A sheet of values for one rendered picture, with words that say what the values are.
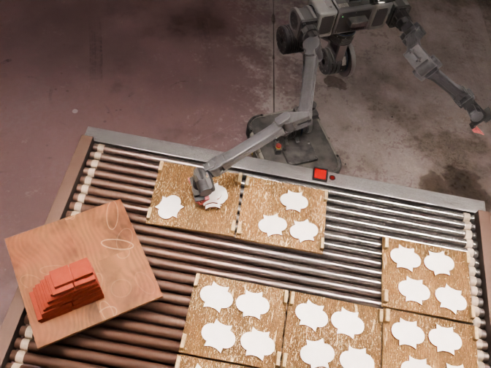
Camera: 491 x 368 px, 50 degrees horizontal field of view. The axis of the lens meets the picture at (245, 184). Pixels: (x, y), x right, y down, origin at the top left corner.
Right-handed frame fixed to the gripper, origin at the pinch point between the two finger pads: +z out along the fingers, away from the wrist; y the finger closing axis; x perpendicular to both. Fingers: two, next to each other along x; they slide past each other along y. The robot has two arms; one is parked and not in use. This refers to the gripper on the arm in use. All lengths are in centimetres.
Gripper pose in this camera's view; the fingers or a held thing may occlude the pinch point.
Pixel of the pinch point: (198, 196)
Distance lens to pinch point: 251.3
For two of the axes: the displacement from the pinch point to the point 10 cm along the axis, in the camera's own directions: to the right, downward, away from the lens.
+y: -3.1, -8.1, 5.0
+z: -1.2, 5.5, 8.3
